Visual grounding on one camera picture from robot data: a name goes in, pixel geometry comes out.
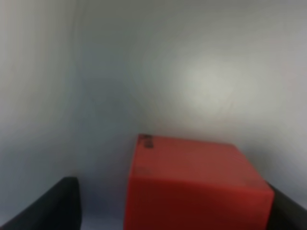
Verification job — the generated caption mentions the red cube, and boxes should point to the red cube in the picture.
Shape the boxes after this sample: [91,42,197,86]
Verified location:
[123,134,274,230]

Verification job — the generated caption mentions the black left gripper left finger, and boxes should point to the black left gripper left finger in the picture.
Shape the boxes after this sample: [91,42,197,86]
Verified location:
[0,177,82,230]

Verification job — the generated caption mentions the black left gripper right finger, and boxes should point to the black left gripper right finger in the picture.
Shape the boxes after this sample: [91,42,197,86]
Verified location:
[266,184,307,230]

